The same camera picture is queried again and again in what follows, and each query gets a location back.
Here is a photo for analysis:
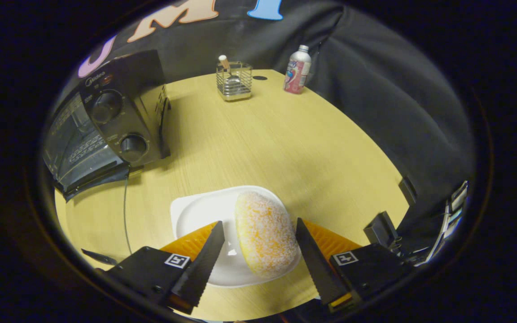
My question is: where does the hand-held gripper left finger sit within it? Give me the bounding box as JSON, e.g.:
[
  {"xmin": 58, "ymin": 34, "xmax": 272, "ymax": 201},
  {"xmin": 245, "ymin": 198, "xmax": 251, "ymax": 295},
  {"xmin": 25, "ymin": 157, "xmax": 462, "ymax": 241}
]
[{"xmin": 95, "ymin": 221, "xmax": 226, "ymax": 314}]

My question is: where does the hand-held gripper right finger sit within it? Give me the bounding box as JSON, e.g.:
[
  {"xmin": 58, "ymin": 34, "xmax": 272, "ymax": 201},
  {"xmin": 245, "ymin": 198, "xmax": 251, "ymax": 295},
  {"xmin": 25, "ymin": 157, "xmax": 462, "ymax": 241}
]
[{"xmin": 295, "ymin": 218, "xmax": 414, "ymax": 314}]

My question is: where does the sugar-coated donut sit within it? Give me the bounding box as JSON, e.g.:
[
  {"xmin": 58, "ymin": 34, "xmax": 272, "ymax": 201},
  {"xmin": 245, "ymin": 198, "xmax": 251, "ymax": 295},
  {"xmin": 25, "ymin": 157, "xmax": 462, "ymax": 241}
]
[{"xmin": 235, "ymin": 191, "xmax": 301, "ymax": 279}]

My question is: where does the black toaster oven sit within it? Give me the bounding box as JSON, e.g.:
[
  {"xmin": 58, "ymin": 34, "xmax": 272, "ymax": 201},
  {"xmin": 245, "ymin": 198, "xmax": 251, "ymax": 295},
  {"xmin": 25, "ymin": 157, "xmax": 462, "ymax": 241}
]
[{"xmin": 43, "ymin": 49, "xmax": 172, "ymax": 201}]

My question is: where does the white plate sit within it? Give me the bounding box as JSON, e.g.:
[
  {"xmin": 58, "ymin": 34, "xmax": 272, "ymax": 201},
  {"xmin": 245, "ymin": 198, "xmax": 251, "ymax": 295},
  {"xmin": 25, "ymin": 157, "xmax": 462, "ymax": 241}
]
[{"xmin": 170, "ymin": 185, "xmax": 302, "ymax": 288}]

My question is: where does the white and pink bottle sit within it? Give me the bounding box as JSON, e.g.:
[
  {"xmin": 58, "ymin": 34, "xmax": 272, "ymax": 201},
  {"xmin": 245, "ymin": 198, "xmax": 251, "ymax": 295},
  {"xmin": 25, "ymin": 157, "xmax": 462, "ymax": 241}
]
[{"xmin": 284, "ymin": 45, "xmax": 312, "ymax": 95}]

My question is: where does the thin dark cable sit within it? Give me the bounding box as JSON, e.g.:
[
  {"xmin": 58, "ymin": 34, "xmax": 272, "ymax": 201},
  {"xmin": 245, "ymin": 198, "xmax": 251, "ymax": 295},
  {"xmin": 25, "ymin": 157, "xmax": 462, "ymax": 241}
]
[{"xmin": 123, "ymin": 176, "xmax": 134, "ymax": 256}]

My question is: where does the metal wire utensil holder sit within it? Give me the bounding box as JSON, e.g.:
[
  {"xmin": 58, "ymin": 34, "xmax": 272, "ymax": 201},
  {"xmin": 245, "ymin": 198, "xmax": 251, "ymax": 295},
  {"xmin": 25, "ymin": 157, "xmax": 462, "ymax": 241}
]
[{"xmin": 216, "ymin": 61, "xmax": 253, "ymax": 102}]

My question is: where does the wooden-handled utensil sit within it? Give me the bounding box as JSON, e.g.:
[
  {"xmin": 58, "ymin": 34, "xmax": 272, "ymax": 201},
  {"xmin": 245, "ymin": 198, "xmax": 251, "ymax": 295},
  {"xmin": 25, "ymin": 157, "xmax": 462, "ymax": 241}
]
[{"xmin": 219, "ymin": 55, "xmax": 242, "ymax": 90}]

